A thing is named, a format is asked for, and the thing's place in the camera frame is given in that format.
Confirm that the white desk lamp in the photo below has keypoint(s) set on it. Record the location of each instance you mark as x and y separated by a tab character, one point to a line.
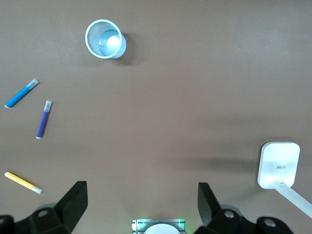
278	165

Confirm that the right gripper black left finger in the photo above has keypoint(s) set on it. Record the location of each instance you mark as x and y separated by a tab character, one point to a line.
61	214

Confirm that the blue marker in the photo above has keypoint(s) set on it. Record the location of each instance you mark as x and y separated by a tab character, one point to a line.
18	96

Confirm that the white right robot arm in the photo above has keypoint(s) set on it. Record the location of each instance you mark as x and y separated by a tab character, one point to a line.
162	230

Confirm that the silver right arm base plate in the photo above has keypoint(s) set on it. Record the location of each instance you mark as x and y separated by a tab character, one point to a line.
137	225

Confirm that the brown paper table cover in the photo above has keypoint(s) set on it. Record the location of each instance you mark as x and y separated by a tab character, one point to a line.
170	109

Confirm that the purple marker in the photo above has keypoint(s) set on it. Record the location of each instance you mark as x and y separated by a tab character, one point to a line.
42	122

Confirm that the yellow marker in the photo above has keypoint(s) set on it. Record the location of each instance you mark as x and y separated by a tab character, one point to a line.
19	181

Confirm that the translucent blue plastic cup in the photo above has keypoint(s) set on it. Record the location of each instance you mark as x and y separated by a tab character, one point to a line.
104	40

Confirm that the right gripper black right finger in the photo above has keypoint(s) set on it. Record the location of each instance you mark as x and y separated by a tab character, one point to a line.
219	219

